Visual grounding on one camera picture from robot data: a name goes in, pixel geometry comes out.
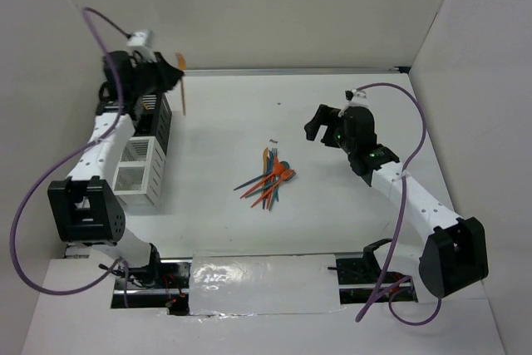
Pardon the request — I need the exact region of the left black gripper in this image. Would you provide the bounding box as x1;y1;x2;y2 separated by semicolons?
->
131;52;186;99

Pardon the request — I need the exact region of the orange plastic fork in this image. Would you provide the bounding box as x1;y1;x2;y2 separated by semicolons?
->
251;169;296;207

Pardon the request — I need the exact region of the orange plastic spoon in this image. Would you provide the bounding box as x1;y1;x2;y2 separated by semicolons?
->
238;161;289;209

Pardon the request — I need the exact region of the teal plastic spoon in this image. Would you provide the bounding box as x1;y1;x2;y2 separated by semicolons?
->
235;164;295;192

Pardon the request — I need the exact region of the blue plastic spoon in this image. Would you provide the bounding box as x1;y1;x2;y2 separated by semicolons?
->
264;160;290;210

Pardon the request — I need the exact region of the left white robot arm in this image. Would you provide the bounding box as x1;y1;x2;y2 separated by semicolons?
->
47;51;186;288

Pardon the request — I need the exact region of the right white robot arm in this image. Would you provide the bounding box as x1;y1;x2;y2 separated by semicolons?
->
304;105;489;298

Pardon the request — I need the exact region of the black slotted utensil container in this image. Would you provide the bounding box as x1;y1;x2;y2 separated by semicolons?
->
134;94;172;155

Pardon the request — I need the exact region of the blue plastic fork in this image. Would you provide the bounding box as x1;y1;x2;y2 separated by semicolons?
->
267;148;274;183

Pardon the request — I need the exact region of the yellow plastic knife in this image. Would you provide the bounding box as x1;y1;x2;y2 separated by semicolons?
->
261;147;270;192

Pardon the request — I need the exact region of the white slotted utensil container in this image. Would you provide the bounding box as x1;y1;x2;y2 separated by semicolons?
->
112;136;166;207

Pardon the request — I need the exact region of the silver reflective tape sheet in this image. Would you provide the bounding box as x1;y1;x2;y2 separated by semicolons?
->
189;254;340;316

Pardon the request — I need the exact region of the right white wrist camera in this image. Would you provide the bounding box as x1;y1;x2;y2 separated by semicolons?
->
345;89;370;108

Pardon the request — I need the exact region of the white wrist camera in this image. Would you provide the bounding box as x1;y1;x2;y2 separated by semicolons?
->
127;29;154;47
345;89;370;108

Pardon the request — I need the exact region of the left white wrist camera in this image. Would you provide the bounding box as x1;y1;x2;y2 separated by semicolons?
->
127;29;154;47

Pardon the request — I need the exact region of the aluminium rail at back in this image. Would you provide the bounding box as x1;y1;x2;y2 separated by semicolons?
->
185;66;411;76

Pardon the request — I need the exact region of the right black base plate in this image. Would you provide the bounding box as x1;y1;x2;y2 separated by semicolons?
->
327;254;417;305

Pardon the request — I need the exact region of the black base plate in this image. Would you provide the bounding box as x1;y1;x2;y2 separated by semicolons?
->
111;259;192;316
327;254;417;305

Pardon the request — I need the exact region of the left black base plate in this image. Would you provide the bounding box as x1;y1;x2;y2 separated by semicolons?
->
111;259;192;316

